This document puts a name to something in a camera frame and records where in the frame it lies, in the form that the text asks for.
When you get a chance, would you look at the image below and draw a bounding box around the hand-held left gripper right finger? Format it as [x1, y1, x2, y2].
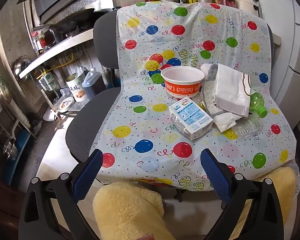
[200, 148, 284, 240]

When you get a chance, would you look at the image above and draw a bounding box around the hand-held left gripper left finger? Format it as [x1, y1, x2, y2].
[19, 149, 104, 240]

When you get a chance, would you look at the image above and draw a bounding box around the white tissue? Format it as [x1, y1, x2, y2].
[212, 111, 242, 132]

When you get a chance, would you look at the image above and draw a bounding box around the clear plastic bottle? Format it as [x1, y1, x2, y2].
[231, 116, 263, 139]

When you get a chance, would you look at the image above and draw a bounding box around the white milk carton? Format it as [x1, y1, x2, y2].
[168, 97, 213, 140]

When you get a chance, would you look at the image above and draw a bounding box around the green plastic bottle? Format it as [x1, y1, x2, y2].
[249, 92, 268, 118]

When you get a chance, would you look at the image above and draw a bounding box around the white paper bag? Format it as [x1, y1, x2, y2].
[214, 64, 251, 117]

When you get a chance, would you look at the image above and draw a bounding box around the orange instant noodle bowl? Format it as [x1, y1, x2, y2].
[161, 66, 205, 98]

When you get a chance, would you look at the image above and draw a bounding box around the balloon printed plastic cover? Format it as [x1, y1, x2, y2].
[91, 1, 300, 193]

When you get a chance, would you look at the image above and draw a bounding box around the round tin lid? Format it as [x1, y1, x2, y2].
[57, 97, 74, 112]

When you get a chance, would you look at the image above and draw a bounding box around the blue basin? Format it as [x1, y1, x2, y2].
[15, 130, 32, 155]

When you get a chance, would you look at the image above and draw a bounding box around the steel pot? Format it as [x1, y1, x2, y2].
[2, 137, 18, 159]

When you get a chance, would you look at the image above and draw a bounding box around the cream tin can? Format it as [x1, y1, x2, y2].
[66, 70, 87, 102]

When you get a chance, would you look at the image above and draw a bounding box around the blue plastic jug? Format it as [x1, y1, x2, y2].
[82, 68, 107, 100]

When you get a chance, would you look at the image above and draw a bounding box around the yellow gas pipe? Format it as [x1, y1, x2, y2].
[49, 52, 74, 69]

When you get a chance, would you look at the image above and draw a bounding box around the steel bowl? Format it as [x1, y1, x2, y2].
[14, 56, 32, 80]

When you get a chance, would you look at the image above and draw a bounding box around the grey office chair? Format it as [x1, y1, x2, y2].
[65, 11, 274, 203]

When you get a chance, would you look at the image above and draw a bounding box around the glass jar with red lid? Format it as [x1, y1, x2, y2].
[31, 29, 58, 50]

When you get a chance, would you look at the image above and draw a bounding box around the grey refrigerator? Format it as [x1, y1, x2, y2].
[272, 0, 300, 120]

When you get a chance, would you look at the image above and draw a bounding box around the black wok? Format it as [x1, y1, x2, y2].
[50, 8, 95, 32]

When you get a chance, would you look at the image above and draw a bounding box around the steel range hood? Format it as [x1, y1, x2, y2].
[22, 0, 113, 23]

